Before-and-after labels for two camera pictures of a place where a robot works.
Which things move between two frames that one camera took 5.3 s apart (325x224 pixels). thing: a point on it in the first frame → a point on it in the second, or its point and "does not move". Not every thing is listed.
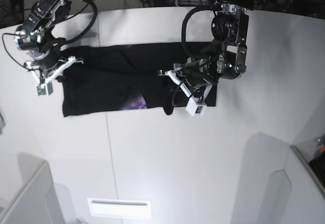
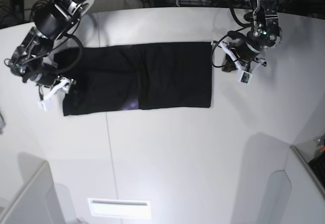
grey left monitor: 38,200 does not move
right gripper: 194,75 → 242,55
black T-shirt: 125,76 does not move
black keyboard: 318,164 does not move
